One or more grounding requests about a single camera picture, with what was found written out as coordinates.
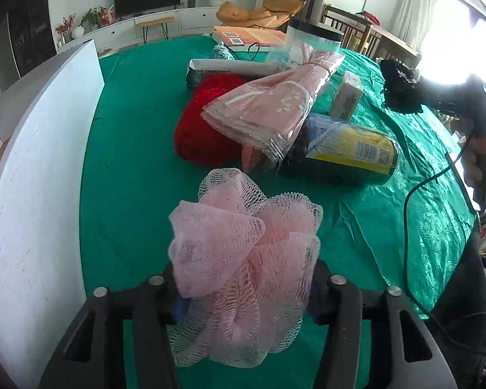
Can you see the red snack packet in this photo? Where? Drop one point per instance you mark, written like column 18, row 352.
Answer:
column 249, row 160

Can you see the black lace cloth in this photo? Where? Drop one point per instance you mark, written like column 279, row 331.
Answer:
column 399, row 87

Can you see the bushy green potted plant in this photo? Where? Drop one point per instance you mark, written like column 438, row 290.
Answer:
column 92, row 17

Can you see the wooden bench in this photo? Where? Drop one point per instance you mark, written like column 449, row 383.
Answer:
column 372, row 34

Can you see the red flower arrangement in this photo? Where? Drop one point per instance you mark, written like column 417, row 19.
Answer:
column 64, row 26

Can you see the white round vase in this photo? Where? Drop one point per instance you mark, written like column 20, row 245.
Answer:
column 78, row 32

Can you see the person's right hand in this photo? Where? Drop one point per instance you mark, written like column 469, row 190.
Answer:
column 474, row 162

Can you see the person's dark clothing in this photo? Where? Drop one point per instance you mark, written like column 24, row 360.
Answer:
column 461, row 283

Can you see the white curtain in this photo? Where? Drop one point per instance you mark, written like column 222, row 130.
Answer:
column 425, row 4

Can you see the dark display cabinet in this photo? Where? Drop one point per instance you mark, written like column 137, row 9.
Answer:
column 32, row 28

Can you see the pink towel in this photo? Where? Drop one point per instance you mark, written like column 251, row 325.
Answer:
column 267, row 105

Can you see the pink mesh bath sponge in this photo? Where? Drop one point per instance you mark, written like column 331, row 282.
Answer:
column 235, row 251

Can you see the white television cabinet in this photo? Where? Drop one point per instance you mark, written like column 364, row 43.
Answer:
column 121, row 32

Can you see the clear jar with black lid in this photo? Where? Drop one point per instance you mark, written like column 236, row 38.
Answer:
column 312, row 34

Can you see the red cloth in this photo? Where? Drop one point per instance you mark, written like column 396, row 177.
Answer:
column 371, row 17

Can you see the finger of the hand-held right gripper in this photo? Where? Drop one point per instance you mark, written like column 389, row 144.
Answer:
column 429, row 95

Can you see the white board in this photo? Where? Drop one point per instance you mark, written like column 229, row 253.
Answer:
column 36, row 170

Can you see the orange flat box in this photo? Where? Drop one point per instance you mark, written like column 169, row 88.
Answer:
column 251, row 36

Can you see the red gift box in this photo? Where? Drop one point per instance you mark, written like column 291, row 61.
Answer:
column 108, row 17

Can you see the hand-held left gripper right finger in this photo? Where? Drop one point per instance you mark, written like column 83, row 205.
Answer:
column 340, row 304

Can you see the blue patterned pouch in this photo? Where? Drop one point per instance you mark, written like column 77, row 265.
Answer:
column 222, row 52

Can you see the wooden stool with metal legs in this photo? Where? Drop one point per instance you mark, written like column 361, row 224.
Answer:
column 154, row 22

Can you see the small beige box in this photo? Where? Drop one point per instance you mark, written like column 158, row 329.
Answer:
column 346, row 95

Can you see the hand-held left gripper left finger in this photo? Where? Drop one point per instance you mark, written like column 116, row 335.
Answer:
column 156, row 304

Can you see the orange lounge chair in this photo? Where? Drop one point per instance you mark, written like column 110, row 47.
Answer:
column 263, row 12

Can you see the white foil snack bag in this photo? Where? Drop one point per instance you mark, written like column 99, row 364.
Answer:
column 226, row 66

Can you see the red yarn ball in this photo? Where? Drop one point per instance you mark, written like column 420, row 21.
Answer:
column 198, row 129

